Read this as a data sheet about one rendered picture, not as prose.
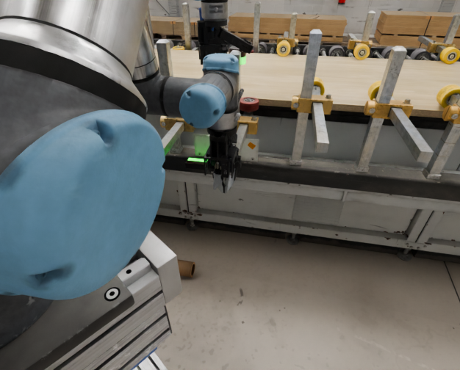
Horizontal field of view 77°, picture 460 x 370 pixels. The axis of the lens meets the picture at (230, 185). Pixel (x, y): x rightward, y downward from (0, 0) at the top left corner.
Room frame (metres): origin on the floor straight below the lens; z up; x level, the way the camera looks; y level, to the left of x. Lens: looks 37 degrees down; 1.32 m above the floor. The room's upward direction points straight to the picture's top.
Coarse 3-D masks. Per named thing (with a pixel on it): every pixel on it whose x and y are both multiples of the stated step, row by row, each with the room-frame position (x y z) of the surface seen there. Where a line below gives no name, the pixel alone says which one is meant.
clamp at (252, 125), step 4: (240, 116) 1.04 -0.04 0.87; (244, 116) 1.05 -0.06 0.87; (240, 120) 1.00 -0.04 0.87; (244, 120) 1.00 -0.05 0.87; (248, 120) 1.00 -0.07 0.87; (252, 120) 1.00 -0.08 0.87; (256, 120) 1.00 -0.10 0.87; (248, 124) 0.99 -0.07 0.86; (252, 124) 0.99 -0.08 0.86; (256, 124) 0.99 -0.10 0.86; (248, 128) 0.99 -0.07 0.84; (252, 128) 0.99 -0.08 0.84; (256, 128) 0.99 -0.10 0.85; (248, 132) 0.99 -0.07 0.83; (252, 132) 0.99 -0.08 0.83; (256, 132) 0.99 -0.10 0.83
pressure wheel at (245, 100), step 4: (240, 100) 1.12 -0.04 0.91; (244, 100) 1.12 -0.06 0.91; (248, 100) 1.11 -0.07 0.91; (252, 100) 1.13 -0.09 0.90; (256, 100) 1.12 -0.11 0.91; (240, 104) 1.10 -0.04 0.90; (244, 104) 1.09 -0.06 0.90; (248, 104) 1.08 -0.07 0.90; (252, 104) 1.08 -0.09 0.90; (256, 104) 1.09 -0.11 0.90; (240, 108) 1.10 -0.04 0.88; (244, 108) 1.09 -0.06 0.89; (248, 108) 1.08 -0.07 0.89; (252, 108) 1.08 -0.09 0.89; (256, 108) 1.10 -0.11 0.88
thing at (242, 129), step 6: (246, 114) 1.09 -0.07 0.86; (252, 114) 1.12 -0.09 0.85; (240, 126) 0.97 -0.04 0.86; (246, 126) 0.97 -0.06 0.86; (240, 132) 0.93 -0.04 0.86; (246, 132) 0.97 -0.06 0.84; (240, 138) 0.88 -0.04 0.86; (234, 144) 0.84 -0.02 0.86; (240, 144) 0.84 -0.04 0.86; (240, 150) 0.83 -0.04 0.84
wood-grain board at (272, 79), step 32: (192, 64) 1.69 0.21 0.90; (256, 64) 1.69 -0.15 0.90; (288, 64) 1.69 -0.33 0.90; (320, 64) 1.69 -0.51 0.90; (352, 64) 1.69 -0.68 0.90; (384, 64) 1.69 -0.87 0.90; (416, 64) 1.69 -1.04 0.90; (448, 64) 1.69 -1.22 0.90; (256, 96) 1.18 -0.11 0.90; (288, 96) 1.18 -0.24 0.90; (352, 96) 1.18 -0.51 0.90; (416, 96) 1.18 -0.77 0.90
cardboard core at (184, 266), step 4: (180, 260) 1.00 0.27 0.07; (180, 264) 0.96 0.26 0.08; (184, 264) 0.96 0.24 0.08; (188, 264) 0.96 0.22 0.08; (192, 264) 0.96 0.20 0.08; (180, 268) 0.94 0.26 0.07; (184, 268) 0.94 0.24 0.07; (188, 268) 0.94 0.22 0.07; (192, 268) 0.98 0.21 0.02; (180, 272) 0.93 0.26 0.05; (184, 272) 0.93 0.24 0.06; (188, 272) 0.93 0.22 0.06; (192, 272) 0.96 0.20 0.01; (184, 276) 0.93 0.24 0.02; (188, 276) 0.92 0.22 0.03; (192, 276) 0.94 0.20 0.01
